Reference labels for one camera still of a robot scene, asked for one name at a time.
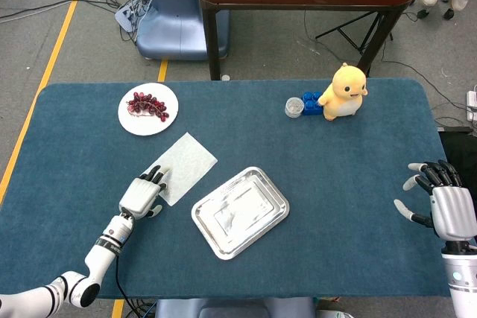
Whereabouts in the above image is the blue building block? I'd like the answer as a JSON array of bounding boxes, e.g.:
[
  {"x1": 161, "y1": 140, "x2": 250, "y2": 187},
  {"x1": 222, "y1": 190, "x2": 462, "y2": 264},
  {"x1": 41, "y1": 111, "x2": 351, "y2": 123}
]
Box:
[{"x1": 301, "y1": 91, "x2": 324, "y2": 116}]

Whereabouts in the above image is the grey power strip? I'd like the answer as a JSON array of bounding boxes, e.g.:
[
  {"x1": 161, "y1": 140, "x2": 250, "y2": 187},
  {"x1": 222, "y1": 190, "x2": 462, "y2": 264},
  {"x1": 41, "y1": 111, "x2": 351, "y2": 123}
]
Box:
[{"x1": 114, "y1": 0, "x2": 150, "y2": 32}]

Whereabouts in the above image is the stainless steel tray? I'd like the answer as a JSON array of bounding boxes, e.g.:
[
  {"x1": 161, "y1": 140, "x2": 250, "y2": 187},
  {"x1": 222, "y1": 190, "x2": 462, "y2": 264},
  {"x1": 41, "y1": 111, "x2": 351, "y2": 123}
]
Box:
[{"x1": 191, "y1": 166, "x2": 291, "y2": 261}]

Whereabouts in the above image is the white round plate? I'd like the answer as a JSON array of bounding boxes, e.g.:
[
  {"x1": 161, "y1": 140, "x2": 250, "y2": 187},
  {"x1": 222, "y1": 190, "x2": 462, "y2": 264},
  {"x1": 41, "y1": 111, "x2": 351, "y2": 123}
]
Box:
[{"x1": 118, "y1": 82, "x2": 180, "y2": 136}]

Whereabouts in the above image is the blue machine base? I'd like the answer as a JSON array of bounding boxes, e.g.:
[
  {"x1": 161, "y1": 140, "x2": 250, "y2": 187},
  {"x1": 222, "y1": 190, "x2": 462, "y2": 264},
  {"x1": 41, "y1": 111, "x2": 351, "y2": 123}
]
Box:
[{"x1": 136, "y1": 0, "x2": 230, "y2": 61}]

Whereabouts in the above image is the white power strip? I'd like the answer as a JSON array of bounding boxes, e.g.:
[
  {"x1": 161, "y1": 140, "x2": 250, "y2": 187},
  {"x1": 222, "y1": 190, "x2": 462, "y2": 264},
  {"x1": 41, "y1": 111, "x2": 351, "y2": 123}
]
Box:
[{"x1": 466, "y1": 89, "x2": 477, "y2": 122}]

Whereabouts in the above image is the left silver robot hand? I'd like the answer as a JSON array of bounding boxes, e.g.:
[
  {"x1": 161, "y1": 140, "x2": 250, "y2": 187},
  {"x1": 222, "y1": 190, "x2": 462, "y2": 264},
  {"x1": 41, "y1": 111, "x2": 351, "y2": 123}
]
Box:
[{"x1": 119, "y1": 164, "x2": 168, "y2": 220}]

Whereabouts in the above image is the white paper sheet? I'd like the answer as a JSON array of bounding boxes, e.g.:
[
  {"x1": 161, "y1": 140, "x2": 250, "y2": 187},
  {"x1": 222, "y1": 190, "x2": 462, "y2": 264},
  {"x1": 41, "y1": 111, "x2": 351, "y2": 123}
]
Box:
[{"x1": 145, "y1": 132, "x2": 218, "y2": 207}]

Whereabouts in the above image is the blue table cloth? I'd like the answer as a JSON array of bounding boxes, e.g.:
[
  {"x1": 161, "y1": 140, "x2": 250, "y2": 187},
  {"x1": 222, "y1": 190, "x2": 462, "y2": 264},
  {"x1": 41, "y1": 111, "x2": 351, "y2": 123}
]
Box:
[{"x1": 0, "y1": 78, "x2": 477, "y2": 301}]

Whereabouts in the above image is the small clear round jar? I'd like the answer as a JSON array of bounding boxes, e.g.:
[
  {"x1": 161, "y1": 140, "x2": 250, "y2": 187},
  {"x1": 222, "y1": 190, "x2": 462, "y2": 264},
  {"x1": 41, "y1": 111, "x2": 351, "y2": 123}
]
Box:
[{"x1": 285, "y1": 97, "x2": 305, "y2": 118}]

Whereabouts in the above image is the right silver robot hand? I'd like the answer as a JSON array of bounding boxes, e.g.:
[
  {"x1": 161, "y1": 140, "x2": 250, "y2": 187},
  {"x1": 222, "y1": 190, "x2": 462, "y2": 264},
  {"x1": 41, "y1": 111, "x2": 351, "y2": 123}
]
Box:
[{"x1": 394, "y1": 160, "x2": 477, "y2": 241}]

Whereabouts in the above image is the yellow plush toy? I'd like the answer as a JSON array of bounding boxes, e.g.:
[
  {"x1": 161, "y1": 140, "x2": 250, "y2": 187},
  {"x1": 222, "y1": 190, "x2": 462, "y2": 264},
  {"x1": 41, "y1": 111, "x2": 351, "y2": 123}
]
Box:
[{"x1": 317, "y1": 62, "x2": 369, "y2": 122}]

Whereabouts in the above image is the grey blue robot torso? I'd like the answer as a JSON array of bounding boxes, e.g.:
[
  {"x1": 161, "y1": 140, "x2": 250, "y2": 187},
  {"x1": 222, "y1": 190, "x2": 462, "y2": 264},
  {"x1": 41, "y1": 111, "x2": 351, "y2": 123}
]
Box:
[{"x1": 154, "y1": 297, "x2": 318, "y2": 318}]

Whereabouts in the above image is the red grape bunch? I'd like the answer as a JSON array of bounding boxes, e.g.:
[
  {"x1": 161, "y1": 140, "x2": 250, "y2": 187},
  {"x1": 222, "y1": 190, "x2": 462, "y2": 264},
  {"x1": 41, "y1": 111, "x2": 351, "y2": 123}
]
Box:
[{"x1": 126, "y1": 91, "x2": 171, "y2": 123}]

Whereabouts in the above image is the black bag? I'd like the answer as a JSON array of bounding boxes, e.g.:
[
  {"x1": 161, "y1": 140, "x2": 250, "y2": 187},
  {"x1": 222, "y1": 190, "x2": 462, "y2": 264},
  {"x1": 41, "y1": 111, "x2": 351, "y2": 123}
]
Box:
[{"x1": 438, "y1": 127, "x2": 477, "y2": 185}]

